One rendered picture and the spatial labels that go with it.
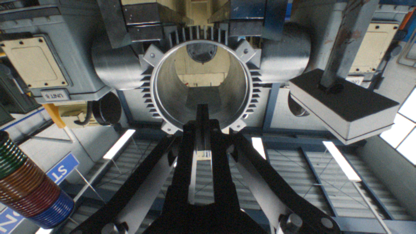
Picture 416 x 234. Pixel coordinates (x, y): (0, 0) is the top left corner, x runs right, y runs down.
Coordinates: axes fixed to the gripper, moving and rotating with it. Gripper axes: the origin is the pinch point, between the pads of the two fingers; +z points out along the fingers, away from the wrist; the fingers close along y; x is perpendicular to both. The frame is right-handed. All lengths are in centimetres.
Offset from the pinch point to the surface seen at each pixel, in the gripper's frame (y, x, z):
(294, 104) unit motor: 49, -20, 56
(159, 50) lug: -5.3, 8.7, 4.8
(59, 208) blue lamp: -27.2, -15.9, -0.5
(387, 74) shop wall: 616, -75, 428
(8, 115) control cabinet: -299, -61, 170
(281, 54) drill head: 28.5, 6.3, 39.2
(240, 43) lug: 5.4, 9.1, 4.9
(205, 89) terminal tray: 0.5, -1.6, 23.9
